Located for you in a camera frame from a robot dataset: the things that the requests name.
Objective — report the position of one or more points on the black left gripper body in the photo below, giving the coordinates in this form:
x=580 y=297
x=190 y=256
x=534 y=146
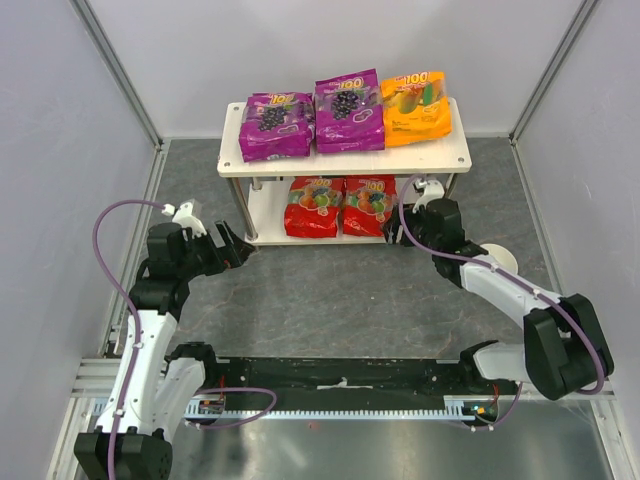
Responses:
x=216 y=250

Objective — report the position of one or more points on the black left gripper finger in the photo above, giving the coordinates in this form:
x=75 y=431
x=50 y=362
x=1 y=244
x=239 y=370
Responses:
x=222 y=235
x=237 y=252

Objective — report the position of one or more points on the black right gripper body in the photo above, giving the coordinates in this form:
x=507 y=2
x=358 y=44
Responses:
x=406 y=229

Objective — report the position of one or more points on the red candy bag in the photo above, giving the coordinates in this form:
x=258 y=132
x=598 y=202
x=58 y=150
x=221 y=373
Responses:
x=313 y=207
x=368 y=204

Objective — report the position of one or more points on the orange candy bag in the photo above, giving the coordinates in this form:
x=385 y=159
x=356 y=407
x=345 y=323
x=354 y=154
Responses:
x=415 y=108

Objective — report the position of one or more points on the purple candy bag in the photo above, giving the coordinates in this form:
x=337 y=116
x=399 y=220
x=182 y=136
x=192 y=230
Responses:
x=349 y=113
x=277 y=125

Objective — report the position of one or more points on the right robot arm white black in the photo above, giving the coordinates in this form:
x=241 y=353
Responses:
x=563 y=350

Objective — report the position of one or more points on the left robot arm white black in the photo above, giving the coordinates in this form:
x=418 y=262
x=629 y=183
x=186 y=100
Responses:
x=133 y=436

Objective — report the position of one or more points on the white two-tier wooden shelf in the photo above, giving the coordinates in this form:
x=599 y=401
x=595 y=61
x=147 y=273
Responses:
x=260 y=189

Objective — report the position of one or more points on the white ceramic bowl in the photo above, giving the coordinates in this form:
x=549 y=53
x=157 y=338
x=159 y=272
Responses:
x=503 y=256

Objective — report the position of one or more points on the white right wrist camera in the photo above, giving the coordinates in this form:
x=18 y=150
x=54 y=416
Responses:
x=428 y=189

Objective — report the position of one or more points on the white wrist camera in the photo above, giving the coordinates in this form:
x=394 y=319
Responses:
x=428 y=189
x=187 y=216

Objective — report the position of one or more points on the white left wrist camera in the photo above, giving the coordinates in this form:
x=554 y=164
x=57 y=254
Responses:
x=187 y=216

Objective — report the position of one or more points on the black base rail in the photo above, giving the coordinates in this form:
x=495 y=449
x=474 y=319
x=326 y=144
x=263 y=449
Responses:
x=429 y=376

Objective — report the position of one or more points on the white slotted cable duct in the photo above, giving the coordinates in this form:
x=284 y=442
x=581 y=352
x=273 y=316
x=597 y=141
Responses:
x=452 y=410

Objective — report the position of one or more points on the aluminium corner frame left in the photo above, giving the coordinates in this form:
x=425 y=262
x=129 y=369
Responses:
x=104 y=46

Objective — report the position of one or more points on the aluminium corner frame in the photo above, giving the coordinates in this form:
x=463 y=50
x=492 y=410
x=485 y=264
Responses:
x=104 y=46
x=566 y=44

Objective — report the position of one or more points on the aluminium corner frame right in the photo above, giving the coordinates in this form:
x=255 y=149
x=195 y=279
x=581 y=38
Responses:
x=566 y=44

